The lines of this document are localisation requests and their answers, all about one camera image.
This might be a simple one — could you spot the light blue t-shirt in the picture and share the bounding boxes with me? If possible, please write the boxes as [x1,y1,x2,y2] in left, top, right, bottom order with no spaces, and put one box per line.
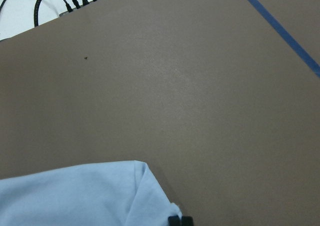
[0,160,182,226]

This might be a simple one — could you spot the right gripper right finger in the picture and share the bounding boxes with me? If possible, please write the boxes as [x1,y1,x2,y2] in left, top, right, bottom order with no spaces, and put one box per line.
[181,215,194,226]

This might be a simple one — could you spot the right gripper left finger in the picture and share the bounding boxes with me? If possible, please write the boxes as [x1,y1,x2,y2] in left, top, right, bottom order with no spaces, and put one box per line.
[168,215,181,226]

